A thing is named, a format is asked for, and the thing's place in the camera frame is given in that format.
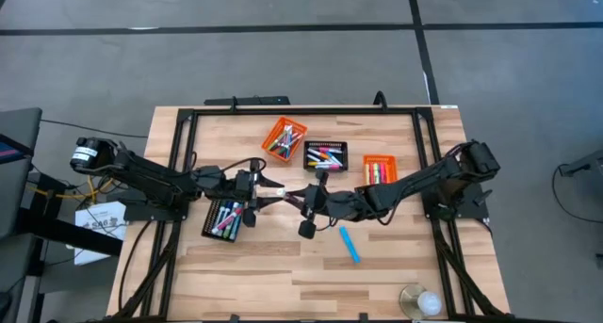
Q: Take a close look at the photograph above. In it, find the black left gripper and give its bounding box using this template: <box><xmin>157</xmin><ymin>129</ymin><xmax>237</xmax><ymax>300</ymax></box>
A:
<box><xmin>233</xmin><ymin>157</ymin><xmax>285</xmax><ymax>229</ymax></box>

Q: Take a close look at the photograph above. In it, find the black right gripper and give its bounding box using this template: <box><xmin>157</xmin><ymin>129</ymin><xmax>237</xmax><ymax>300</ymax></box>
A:
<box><xmin>284</xmin><ymin>169</ymin><xmax>373</xmax><ymax>241</ymax></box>

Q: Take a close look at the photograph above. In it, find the magenta Expo marker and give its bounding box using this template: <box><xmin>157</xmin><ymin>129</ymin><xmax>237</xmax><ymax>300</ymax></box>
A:
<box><xmin>211</xmin><ymin>208</ymin><xmax>244</xmax><ymax>234</ymax></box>

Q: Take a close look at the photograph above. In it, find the black plastic basket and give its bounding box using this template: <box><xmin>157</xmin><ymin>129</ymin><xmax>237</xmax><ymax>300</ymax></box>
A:
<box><xmin>302</xmin><ymin>139</ymin><xmax>350</xmax><ymax>172</ymax></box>
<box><xmin>201</xmin><ymin>199</ymin><xmax>245</xmax><ymax>244</ymax></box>

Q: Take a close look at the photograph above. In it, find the orange plastic basket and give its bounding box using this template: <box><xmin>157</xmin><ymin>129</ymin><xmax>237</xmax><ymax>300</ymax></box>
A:
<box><xmin>362</xmin><ymin>153</ymin><xmax>399</xmax><ymax>186</ymax></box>
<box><xmin>261</xmin><ymin>116</ymin><xmax>309</xmax><ymax>165</ymax></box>

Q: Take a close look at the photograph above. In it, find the black bar device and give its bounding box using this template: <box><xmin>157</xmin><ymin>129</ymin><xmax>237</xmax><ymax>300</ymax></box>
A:
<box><xmin>204</xmin><ymin>95</ymin><xmax>292</xmax><ymax>107</ymax></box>

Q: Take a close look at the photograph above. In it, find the white round ball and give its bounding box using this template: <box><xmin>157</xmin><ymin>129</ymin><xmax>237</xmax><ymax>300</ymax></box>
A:
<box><xmin>417</xmin><ymin>290</ymin><xmax>444</xmax><ymax>317</ymax></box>

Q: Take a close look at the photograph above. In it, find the white printed paper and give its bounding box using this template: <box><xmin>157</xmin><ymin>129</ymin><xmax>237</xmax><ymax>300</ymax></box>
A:
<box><xmin>73</xmin><ymin>200</ymin><xmax>129</xmax><ymax>266</ymax></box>

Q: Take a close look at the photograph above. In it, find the black metal stand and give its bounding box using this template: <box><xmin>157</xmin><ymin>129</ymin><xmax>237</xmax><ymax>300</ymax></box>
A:
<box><xmin>25</xmin><ymin>171</ymin><xmax>124</xmax><ymax>258</ymax></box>

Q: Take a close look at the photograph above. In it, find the black metal table frame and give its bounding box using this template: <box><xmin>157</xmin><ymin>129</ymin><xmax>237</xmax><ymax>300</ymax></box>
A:
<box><xmin>107</xmin><ymin>104</ymin><xmax>513</xmax><ymax>323</ymax></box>

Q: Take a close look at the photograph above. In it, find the black floor cable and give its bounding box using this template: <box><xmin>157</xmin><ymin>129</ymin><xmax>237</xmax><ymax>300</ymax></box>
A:
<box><xmin>40</xmin><ymin>119</ymin><xmax>150</xmax><ymax>139</ymax></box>
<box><xmin>551</xmin><ymin>164</ymin><xmax>603</xmax><ymax>225</ymax></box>

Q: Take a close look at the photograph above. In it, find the yellow cable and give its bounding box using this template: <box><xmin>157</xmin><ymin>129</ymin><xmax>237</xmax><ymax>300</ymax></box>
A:
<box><xmin>27</xmin><ymin>171</ymin><xmax>114</xmax><ymax>202</ymax></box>

